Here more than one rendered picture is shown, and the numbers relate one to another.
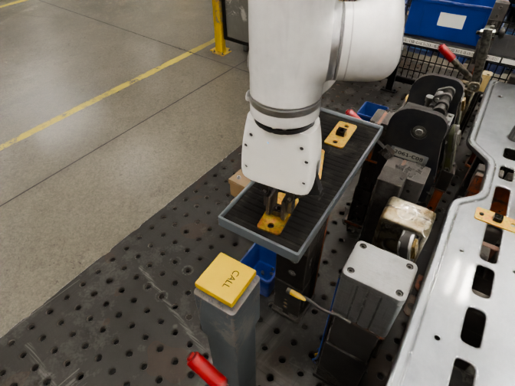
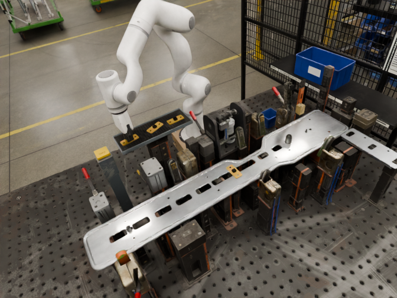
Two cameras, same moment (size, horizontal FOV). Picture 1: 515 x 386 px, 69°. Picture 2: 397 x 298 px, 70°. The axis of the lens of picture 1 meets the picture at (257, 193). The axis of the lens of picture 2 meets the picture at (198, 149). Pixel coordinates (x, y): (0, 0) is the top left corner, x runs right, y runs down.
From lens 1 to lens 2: 99 cm
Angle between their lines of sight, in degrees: 23
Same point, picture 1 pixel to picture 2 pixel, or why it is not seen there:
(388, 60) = (122, 100)
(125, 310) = not seen: hidden behind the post
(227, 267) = (103, 149)
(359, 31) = (116, 92)
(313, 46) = (108, 94)
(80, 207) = not seen: hidden behind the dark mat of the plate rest
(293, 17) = (101, 87)
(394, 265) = (156, 166)
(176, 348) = not seen: hidden behind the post
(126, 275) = (118, 159)
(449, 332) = (173, 198)
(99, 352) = (96, 182)
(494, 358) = (179, 209)
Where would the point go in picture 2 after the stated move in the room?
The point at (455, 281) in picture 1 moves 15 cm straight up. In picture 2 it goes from (192, 185) to (188, 162)
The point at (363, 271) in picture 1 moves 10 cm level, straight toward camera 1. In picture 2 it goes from (145, 165) to (125, 176)
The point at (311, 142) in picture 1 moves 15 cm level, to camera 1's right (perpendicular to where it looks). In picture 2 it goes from (120, 117) to (149, 125)
